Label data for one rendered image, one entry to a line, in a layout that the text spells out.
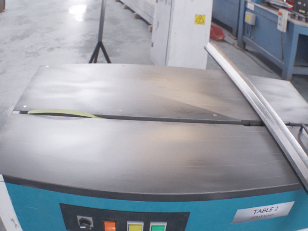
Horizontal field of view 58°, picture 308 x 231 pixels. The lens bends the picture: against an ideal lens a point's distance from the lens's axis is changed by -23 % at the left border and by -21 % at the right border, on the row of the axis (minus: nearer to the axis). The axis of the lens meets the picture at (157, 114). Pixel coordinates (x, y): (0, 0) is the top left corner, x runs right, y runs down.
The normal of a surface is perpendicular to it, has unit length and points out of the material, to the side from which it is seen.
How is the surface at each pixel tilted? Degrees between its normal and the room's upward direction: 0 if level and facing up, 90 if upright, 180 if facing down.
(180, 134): 0
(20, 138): 0
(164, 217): 90
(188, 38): 90
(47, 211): 90
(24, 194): 90
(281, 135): 75
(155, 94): 0
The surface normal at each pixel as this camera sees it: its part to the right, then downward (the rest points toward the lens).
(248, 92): -0.92, -0.22
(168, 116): 0.09, -0.87
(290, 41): -0.95, 0.07
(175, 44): 0.30, 0.50
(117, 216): 0.07, 0.50
